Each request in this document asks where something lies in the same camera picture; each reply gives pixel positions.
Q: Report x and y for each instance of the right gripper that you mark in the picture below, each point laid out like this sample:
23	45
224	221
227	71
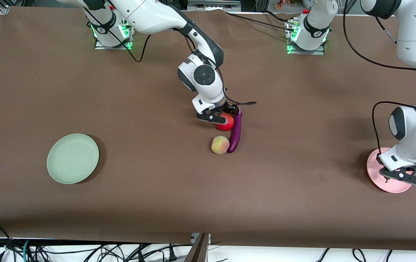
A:
232	108

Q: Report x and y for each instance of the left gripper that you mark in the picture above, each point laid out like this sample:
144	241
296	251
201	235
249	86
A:
378	158

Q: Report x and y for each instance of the red apple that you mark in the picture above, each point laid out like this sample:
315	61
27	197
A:
226	126

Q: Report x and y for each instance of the purple eggplant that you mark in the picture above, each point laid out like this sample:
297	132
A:
235	138

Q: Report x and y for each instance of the yellow pink peach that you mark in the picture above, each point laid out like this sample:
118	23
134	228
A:
220	145

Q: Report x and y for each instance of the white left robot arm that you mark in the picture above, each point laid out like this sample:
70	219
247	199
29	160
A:
315	25

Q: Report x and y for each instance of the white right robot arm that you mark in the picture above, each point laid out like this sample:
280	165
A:
149	14

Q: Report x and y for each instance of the pink round plate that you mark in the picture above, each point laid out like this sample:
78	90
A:
393	187

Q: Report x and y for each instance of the brown table cover sheet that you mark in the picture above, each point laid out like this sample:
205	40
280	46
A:
157	182

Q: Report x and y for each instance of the colourful background items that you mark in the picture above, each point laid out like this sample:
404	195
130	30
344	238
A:
291	4

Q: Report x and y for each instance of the black power plug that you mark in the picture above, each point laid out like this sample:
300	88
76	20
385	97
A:
171	254

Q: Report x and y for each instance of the pale green round plate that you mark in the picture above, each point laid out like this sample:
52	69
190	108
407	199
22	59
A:
72	159

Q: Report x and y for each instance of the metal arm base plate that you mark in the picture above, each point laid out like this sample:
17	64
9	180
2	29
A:
113	47
306	52

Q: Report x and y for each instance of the grey aluminium rail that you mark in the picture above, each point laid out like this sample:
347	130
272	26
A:
213	5

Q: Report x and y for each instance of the brown wooden post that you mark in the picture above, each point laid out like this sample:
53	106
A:
198	251

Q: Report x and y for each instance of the aluminium frame corner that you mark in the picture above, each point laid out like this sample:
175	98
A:
3	9

